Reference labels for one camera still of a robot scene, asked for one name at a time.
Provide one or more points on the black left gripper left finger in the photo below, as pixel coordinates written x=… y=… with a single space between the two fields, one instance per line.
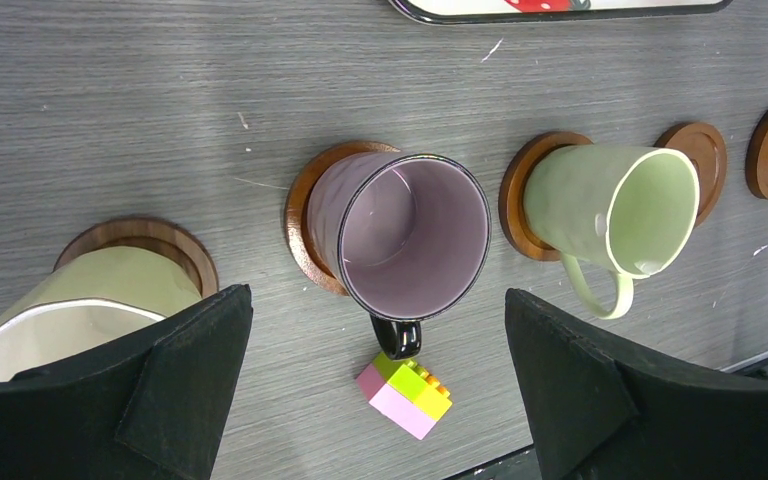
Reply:
x=152 y=404

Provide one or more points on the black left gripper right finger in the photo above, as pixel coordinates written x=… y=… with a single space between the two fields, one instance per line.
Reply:
x=600 y=406

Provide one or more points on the light green mug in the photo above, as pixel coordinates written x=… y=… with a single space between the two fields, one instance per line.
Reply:
x=94 y=299

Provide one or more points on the dark brown wooden coaster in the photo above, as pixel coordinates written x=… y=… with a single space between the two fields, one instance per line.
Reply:
x=154 y=234

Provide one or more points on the pale green mug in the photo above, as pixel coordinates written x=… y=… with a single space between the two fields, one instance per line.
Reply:
x=615 y=214

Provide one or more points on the purple mug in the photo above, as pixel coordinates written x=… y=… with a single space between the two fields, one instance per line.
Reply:
x=406 y=235

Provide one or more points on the large brown wooden coaster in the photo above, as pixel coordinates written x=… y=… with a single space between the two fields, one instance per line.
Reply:
x=705 y=146

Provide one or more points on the pink green yellow toy block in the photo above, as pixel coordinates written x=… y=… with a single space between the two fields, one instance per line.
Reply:
x=406 y=393

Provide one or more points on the white strawberry print tray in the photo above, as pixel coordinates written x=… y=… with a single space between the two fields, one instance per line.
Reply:
x=468 y=12

